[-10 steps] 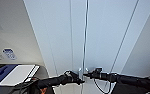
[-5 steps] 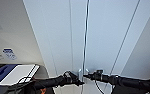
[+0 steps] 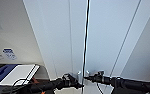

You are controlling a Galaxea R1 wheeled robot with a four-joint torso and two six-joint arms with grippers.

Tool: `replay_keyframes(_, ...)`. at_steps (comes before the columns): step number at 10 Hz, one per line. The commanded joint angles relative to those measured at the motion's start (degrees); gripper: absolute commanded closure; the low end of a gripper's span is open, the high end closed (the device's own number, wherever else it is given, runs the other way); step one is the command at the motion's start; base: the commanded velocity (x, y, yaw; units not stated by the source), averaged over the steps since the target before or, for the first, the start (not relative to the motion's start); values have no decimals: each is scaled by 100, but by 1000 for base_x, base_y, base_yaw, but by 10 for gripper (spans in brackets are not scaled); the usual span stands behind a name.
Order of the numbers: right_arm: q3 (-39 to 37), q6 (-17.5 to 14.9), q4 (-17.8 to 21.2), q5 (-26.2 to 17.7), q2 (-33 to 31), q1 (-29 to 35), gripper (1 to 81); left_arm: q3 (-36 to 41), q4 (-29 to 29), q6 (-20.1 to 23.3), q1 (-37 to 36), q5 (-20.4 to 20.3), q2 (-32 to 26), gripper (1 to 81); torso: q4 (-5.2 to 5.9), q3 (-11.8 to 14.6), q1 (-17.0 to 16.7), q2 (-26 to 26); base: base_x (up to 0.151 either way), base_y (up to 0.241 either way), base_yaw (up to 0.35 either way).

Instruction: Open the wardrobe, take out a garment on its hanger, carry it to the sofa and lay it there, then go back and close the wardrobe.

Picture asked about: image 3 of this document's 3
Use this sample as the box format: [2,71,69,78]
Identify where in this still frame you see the white door handle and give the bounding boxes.
[76,70,82,83]
[85,69,91,78]

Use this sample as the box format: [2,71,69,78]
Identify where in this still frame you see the white wardrobe door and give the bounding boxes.
[22,0,87,94]
[82,0,139,94]

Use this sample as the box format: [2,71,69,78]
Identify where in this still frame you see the orange folding stand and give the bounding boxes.
[30,78,39,85]

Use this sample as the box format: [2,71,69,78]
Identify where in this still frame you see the white flat board dark edge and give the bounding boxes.
[0,63,41,87]

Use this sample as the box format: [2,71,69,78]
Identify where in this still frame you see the white wardrobe carcass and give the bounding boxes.
[22,0,150,94]

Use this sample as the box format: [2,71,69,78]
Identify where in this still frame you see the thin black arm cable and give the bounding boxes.
[96,82,106,94]

